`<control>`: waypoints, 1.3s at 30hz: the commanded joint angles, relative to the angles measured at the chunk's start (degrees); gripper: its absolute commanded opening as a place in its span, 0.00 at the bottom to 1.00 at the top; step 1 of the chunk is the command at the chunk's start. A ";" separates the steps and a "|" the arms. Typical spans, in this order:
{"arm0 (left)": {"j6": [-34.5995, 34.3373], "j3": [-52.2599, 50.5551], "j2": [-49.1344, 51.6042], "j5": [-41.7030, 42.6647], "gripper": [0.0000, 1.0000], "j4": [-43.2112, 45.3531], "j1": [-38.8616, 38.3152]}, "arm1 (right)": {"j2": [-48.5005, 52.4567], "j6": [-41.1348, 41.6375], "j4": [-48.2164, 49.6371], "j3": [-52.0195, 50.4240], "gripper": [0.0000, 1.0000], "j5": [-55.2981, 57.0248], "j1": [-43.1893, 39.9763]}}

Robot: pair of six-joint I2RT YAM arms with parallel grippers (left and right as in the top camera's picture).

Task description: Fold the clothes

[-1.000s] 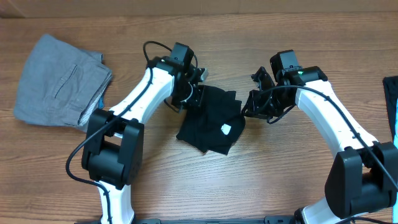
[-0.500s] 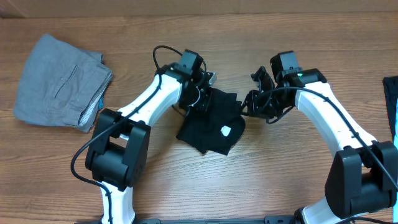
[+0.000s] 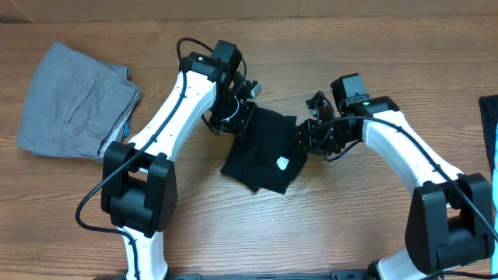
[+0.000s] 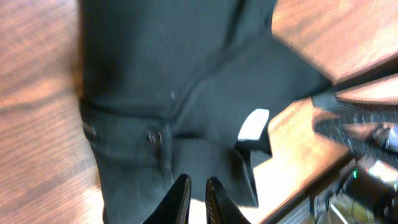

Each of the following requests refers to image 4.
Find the black t-shirt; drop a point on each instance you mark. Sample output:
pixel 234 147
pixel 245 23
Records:
pixel 174 87

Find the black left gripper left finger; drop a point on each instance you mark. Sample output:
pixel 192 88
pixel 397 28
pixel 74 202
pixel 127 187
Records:
pixel 174 207

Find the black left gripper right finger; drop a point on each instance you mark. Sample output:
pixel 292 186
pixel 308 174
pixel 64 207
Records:
pixel 220 208

